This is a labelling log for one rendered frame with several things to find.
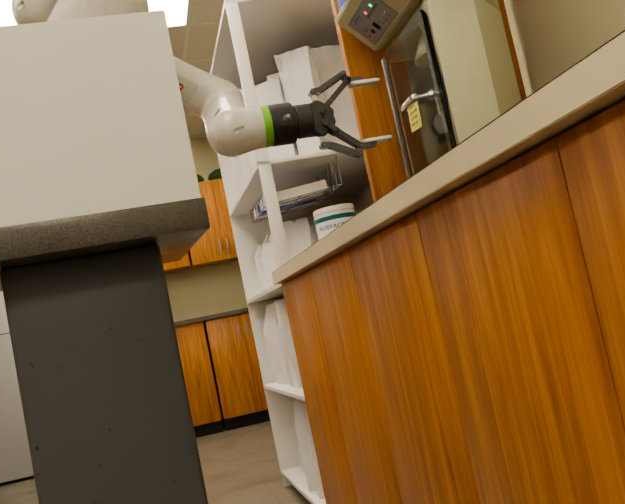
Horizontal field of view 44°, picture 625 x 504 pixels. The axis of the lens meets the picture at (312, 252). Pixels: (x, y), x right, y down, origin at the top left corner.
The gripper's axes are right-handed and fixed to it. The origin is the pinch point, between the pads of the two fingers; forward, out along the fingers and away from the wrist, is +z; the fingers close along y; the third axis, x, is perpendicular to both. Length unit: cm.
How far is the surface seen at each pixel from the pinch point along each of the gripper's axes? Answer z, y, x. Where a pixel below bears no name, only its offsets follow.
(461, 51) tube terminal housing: 17.7, 7.5, -11.0
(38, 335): -73, -39, -64
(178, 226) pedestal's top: -54, -29, -68
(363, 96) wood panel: 5.8, 11.2, 26.0
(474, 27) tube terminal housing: 22.0, 12.6, -11.0
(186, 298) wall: -24, -2, 545
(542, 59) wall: 55, 12, 19
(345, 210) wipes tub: 4, -13, 61
